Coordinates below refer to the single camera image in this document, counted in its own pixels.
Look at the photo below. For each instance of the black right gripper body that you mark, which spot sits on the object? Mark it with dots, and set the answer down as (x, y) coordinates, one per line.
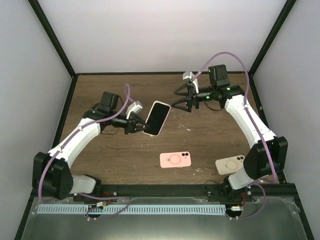
(193, 97)

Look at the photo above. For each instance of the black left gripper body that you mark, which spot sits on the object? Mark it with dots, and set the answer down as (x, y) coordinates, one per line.
(130, 123)

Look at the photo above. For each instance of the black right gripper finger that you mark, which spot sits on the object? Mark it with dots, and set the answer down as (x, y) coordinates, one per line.
(184, 104)
(183, 90)

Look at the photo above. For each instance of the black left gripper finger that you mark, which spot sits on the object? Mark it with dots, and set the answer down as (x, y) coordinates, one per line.
(138, 128)
(137, 119)

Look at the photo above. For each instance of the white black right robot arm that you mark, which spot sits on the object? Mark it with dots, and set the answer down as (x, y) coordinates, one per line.
(267, 154)

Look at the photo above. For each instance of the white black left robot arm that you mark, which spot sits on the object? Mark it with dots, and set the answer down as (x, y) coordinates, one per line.
(52, 170)

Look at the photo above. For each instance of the pink phone case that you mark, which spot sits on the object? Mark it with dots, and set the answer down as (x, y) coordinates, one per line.
(175, 159)

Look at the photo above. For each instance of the beige phone case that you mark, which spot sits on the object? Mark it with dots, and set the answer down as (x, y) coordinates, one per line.
(229, 165)

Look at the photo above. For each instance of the grey metal plate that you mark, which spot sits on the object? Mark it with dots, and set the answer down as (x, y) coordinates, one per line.
(271, 218)

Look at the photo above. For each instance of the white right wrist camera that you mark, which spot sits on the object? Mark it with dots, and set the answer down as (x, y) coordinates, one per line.
(191, 80)

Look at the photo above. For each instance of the black aluminium frame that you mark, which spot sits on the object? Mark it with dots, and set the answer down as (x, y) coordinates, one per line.
(281, 189)

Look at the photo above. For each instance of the light blue slotted cable duct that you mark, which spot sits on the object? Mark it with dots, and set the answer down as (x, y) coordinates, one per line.
(137, 209)

